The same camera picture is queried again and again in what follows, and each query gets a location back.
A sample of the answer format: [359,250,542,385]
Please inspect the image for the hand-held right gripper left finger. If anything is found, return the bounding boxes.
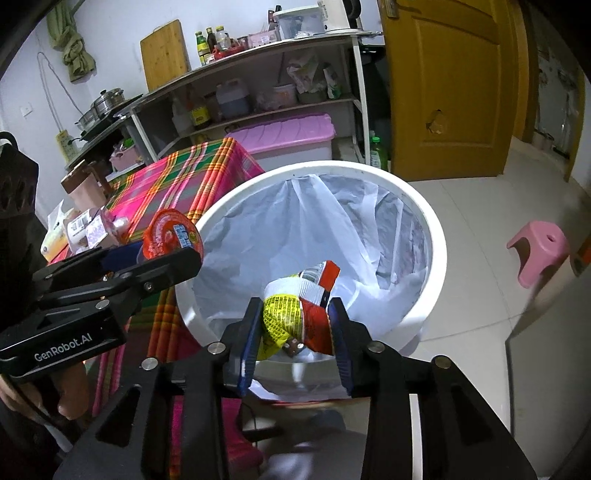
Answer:
[52,298,264,480]

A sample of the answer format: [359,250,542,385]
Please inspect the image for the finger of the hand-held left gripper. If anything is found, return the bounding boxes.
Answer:
[37,250,204,324]
[32,242,148,289]

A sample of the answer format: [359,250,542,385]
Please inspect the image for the red round lid container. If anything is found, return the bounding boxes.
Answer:
[142,208,205,268]

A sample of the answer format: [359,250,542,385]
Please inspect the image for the person's left hand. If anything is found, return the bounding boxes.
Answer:
[0,362,92,423]

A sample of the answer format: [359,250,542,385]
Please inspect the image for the steel cooking pot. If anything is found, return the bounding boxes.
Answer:
[78,95,144,139]

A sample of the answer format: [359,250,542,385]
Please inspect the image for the green hanging cloth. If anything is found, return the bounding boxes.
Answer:
[46,4,96,83]

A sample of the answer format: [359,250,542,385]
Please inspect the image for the grey cabinet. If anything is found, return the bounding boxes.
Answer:
[505,277,591,480]

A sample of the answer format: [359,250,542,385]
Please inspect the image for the large blue liquid jug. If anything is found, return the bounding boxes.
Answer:
[216,78,252,118]

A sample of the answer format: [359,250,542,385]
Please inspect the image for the green drink bottle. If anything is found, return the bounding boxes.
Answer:
[369,137,391,171]

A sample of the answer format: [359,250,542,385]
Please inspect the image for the pink brown jug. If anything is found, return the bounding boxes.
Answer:
[61,160,112,210]

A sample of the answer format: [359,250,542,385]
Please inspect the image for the clear container white lid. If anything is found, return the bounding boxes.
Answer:
[272,7,326,40]

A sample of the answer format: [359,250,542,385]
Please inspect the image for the pink lidded storage box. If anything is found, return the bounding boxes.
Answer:
[225,113,337,162]

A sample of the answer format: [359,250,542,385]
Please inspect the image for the small pink tub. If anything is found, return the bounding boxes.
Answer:
[109,138,144,171]

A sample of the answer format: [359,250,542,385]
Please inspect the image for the white plastic bin liner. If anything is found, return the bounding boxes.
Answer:
[191,174,432,333]

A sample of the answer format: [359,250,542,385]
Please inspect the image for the pink plastic stool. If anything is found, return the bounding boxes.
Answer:
[506,220,570,289]

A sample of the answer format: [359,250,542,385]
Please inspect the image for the white power cable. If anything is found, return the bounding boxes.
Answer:
[37,52,86,134]

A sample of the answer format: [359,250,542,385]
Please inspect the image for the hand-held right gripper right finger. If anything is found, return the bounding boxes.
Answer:
[327,298,539,480]

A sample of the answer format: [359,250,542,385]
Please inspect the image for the yellow wooden door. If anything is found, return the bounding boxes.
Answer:
[381,0,525,183]

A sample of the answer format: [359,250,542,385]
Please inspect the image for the bamboo cutting board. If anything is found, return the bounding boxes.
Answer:
[140,18,191,92]

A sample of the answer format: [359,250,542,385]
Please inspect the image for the crumpled plastic bags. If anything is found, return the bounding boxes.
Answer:
[286,53,342,100]

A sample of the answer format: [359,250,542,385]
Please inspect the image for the pink flat box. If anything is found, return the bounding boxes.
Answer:
[248,30,281,48]

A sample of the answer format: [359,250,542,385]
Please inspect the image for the white round bin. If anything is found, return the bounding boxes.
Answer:
[174,161,448,402]

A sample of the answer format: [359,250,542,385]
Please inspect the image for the pink bucket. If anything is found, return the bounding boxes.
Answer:
[272,83,298,109]

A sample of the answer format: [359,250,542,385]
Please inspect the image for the yellow white tissue box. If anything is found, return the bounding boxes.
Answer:
[41,200,75,259]

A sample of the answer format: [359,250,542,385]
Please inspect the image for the white electric kettle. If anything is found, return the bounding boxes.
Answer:
[318,0,363,34]

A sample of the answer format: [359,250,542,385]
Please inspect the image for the white shelf unit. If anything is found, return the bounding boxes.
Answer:
[130,28,384,171]

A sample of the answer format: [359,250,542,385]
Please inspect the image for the yellow red snack wrapper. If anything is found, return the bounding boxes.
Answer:
[262,260,342,361]

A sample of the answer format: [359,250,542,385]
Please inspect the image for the yellow label oil bottle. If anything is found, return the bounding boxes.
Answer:
[187,88,211,127]

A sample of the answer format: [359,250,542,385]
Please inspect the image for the clear white bottle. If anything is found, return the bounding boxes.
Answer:
[172,99,192,134]

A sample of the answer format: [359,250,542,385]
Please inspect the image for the yellowed power strip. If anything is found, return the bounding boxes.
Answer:
[55,130,79,162]

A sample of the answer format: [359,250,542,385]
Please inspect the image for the clear pink plastic box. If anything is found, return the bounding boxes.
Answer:
[65,208,130,252]

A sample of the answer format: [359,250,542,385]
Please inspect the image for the steel steamer pot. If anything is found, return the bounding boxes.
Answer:
[95,88,125,114]

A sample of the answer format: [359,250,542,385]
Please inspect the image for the pink green plaid tablecloth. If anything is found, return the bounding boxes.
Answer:
[46,137,266,480]

